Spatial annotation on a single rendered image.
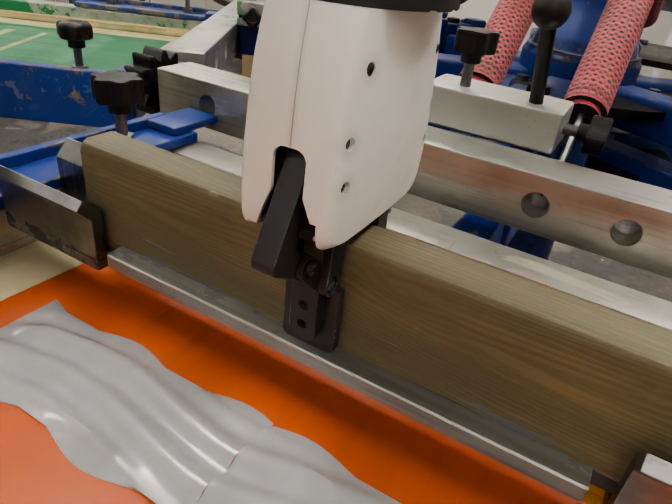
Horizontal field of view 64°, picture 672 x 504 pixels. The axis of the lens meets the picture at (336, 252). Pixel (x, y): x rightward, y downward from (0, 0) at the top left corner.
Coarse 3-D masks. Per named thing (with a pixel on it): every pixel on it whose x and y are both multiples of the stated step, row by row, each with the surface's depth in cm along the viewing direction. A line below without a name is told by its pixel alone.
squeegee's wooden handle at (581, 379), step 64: (128, 192) 33; (192, 192) 30; (192, 256) 32; (320, 256) 27; (384, 256) 25; (448, 256) 26; (384, 320) 27; (448, 320) 25; (512, 320) 23; (576, 320) 22; (640, 320) 23; (448, 384) 26; (512, 384) 24; (576, 384) 23; (640, 384) 21; (576, 448) 24; (640, 448) 22
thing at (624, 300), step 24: (192, 144) 54; (240, 168) 50; (0, 216) 39; (408, 216) 45; (0, 240) 39; (24, 240) 41; (432, 240) 42; (456, 240) 42; (480, 240) 42; (504, 264) 40; (528, 264) 40; (552, 264) 40; (552, 288) 38; (576, 288) 38; (600, 288) 38; (624, 288) 38; (624, 312) 36; (648, 312) 36
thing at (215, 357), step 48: (48, 288) 37; (96, 288) 38; (144, 288) 38; (144, 336) 34; (192, 336) 34; (240, 336) 35; (240, 384) 31; (288, 384) 32; (0, 432) 27; (48, 432) 27; (0, 480) 25; (48, 480) 25; (96, 480) 25
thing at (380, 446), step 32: (320, 384) 32; (288, 416) 30; (320, 416) 30; (352, 416) 30; (384, 416) 30; (352, 448) 28; (384, 448) 29; (416, 448) 29; (448, 448) 29; (384, 480) 27; (416, 480) 27; (448, 480) 27; (480, 480) 28; (512, 480) 28
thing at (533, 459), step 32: (128, 256) 34; (160, 288) 33; (192, 288) 32; (224, 320) 31; (256, 320) 30; (288, 352) 29; (320, 352) 29; (352, 384) 28; (384, 384) 27; (416, 416) 26; (448, 416) 26; (480, 416) 26; (480, 448) 25; (512, 448) 24; (544, 448) 25; (544, 480) 24; (576, 480) 23
